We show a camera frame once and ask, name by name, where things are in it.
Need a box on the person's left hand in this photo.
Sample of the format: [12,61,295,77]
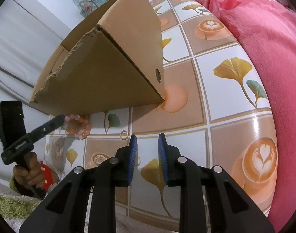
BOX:
[13,152,45,189]

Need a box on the patterned tile tablecloth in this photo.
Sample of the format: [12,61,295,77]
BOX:
[44,0,278,231]

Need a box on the pink plush blanket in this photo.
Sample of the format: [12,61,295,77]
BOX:
[175,0,296,233]

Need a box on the pink orange bead bracelet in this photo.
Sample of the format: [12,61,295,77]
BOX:
[63,114,92,140]

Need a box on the red packet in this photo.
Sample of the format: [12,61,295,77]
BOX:
[40,161,59,192]

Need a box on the brown cardboard box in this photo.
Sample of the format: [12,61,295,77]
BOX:
[30,0,164,116]

